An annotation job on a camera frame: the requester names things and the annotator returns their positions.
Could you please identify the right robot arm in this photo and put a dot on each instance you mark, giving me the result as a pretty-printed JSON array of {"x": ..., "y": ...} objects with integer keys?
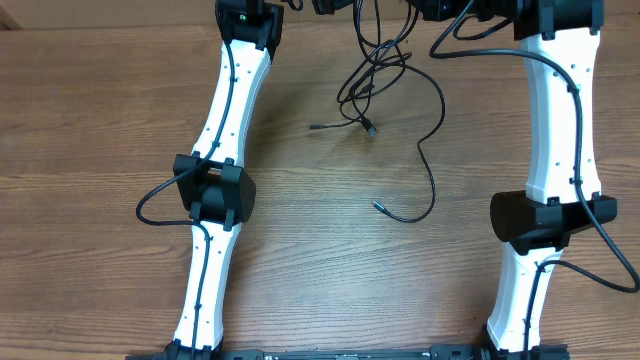
[{"x": 558, "y": 41}]

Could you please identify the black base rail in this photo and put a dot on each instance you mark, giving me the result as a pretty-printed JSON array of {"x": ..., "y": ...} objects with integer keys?
[{"x": 435, "y": 352}]

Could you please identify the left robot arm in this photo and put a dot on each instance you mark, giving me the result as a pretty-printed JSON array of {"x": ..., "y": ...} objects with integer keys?
[{"x": 215, "y": 189}]

